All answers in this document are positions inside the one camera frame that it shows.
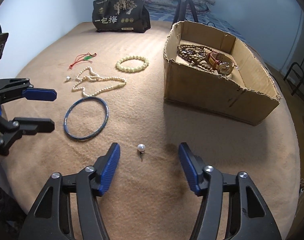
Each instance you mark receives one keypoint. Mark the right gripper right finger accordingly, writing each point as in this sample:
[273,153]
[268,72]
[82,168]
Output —
[193,169]

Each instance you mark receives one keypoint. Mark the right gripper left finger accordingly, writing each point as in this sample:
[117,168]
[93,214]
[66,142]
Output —
[105,167]

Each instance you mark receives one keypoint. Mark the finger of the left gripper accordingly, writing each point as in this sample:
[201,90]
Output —
[39,94]
[32,126]

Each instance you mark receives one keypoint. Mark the blue bangle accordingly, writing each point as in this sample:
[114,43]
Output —
[86,118]

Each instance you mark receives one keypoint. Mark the tan blanket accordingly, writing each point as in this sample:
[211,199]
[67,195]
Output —
[147,199]

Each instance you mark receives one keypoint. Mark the cardboard box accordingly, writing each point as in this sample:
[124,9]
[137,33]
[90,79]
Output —
[213,70]

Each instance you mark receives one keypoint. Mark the black printed bag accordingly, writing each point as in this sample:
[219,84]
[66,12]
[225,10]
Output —
[120,15]

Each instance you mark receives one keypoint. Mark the black metal rack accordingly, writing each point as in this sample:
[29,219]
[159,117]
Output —
[299,76]

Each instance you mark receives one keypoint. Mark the black tripod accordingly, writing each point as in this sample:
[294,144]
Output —
[181,11]

